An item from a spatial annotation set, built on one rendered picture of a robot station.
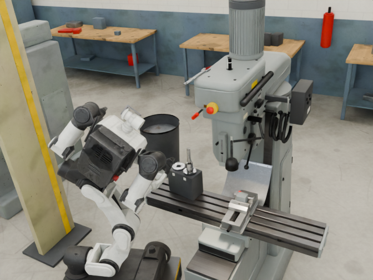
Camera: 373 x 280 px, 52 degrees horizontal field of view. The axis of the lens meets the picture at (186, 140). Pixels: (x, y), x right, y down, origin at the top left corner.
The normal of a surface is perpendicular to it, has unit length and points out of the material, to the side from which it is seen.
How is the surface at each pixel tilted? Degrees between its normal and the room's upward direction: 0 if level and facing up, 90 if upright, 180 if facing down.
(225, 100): 90
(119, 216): 90
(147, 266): 0
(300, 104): 90
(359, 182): 0
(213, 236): 0
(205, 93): 90
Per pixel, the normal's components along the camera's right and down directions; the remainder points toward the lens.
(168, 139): 0.49, 0.46
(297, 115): -0.47, 0.47
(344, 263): -0.07, -0.87
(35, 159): 0.88, 0.18
